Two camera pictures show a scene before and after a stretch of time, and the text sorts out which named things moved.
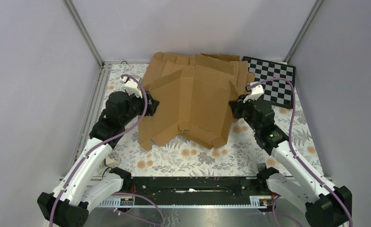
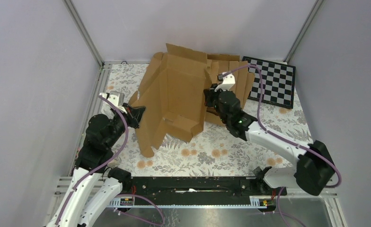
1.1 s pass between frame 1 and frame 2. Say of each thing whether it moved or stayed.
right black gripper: moved
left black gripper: moved
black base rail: stayed
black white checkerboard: stayed
